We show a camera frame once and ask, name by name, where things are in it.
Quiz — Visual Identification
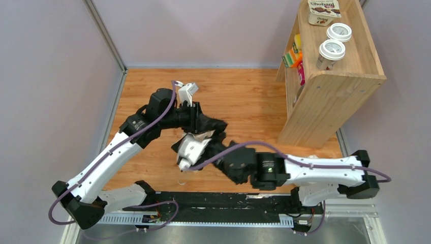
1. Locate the black and beige folding umbrella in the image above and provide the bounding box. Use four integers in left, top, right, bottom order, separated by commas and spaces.
171, 131, 227, 172

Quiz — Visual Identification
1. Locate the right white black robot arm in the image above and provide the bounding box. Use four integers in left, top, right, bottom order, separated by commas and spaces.
205, 141, 380, 206

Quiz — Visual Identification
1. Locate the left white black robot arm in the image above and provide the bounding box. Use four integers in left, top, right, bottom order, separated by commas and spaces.
52, 86, 227, 230

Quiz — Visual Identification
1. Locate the wooden shelf unit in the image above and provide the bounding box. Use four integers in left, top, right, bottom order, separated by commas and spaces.
275, 1, 386, 148

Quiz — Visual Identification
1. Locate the green orange sponge pack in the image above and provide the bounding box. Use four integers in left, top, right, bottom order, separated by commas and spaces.
282, 47, 303, 68

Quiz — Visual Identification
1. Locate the pink package on shelf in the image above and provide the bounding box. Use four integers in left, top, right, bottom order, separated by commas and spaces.
296, 60, 305, 86

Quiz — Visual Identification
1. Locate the yellow green item on shelf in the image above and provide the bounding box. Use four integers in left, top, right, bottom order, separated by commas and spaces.
292, 34, 302, 53

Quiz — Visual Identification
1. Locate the near white lidded cup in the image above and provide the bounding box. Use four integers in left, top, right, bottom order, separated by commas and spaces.
316, 39, 346, 70

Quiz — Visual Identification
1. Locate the white lidded cup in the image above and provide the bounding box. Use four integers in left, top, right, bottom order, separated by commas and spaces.
316, 39, 346, 70
326, 23, 352, 43

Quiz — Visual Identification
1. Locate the Chobani yogurt cup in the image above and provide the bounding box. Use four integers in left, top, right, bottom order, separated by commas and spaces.
307, 0, 342, 26

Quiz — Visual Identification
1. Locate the far white lidded cup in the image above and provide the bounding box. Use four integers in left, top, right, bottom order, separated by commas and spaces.
326, 23, 352, 43

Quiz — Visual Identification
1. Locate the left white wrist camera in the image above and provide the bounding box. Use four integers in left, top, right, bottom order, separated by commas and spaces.
175, 81, 199, 107

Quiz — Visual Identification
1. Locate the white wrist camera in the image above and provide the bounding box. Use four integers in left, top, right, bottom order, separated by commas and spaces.
175, 81, 199, 107
177, 134, 211, 171

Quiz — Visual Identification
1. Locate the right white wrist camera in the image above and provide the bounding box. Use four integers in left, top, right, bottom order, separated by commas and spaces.
177, 134, 211, 171

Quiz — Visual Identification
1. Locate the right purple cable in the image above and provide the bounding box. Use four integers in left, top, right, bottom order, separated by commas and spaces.
190, 141, 392, 235

